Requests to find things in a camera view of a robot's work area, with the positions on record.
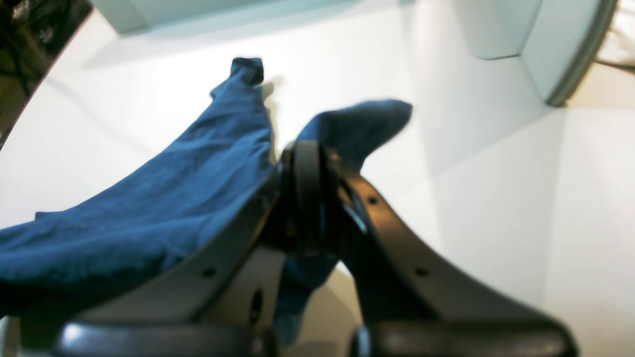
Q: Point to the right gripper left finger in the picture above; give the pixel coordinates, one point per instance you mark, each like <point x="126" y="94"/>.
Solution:
<point x="220" y="302"/>

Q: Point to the dark navy t-shirt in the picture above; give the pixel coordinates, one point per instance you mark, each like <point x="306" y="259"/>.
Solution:
<point x="171" y="206"/>

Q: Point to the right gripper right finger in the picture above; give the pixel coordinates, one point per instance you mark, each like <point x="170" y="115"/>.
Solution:
<point x="414" y="302"/>

